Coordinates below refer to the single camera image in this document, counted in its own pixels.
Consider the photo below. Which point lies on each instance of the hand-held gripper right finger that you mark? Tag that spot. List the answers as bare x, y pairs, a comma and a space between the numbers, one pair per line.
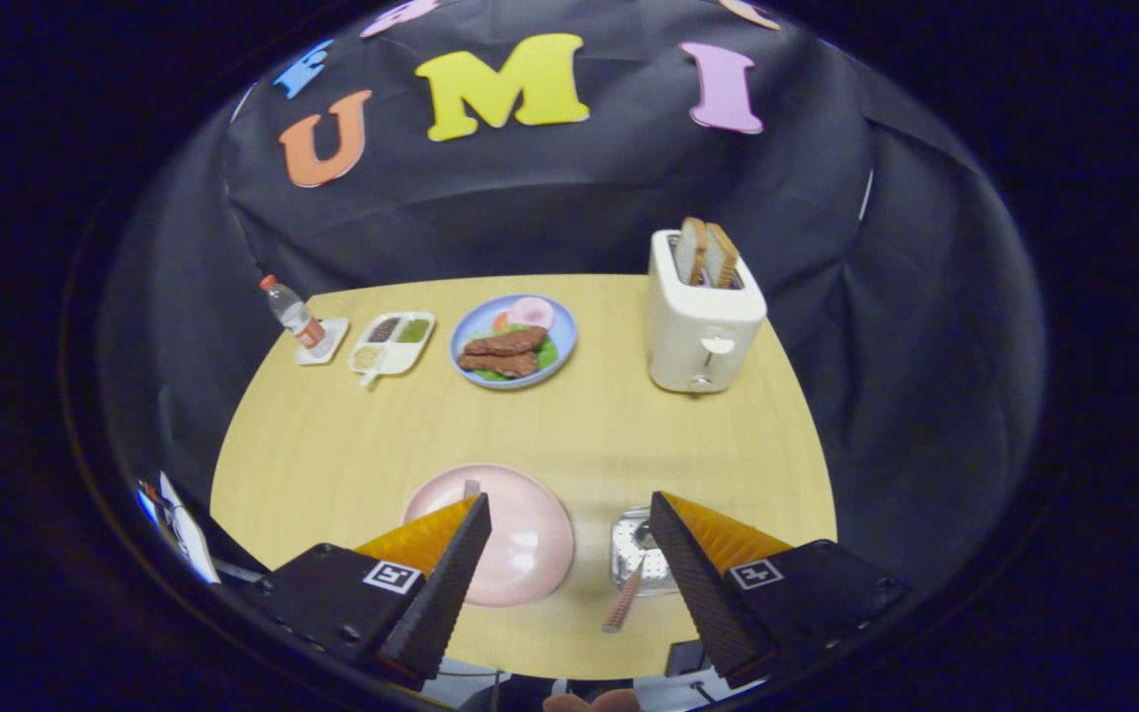
698, 593

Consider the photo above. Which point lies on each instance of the toasted bread slice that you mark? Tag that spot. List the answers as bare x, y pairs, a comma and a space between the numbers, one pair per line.
691, 252
723, 257

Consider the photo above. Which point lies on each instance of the clear water bottle red label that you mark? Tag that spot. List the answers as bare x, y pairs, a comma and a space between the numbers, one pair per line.
295, 314

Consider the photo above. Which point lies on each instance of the white square coaster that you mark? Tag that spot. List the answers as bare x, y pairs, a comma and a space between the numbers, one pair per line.
332, 341

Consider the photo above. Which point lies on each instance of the pink plate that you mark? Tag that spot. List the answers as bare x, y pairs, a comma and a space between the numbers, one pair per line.
530, 544

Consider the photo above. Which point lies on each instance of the white toaster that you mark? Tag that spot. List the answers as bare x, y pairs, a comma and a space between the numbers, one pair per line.
688, 336

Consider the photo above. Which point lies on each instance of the green lettuce leaf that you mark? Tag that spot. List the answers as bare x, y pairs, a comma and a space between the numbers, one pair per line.
548, 354

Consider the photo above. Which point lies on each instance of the pink ham slice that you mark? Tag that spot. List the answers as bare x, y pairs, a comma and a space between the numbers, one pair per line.
532, 312

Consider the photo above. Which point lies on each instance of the white divided condiment tray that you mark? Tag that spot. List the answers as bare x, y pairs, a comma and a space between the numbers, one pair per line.
392, 346

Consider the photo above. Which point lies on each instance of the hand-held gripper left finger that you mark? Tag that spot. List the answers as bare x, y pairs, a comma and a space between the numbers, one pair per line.
446, 603

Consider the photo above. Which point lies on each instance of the blue plate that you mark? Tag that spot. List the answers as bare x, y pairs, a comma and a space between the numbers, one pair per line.
565, 331

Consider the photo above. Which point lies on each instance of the brown steak piece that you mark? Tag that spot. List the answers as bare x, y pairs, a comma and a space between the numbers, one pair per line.
510, 342
500, 364

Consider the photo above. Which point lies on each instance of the small black box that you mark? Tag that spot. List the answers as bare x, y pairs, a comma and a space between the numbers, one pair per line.
688, 658

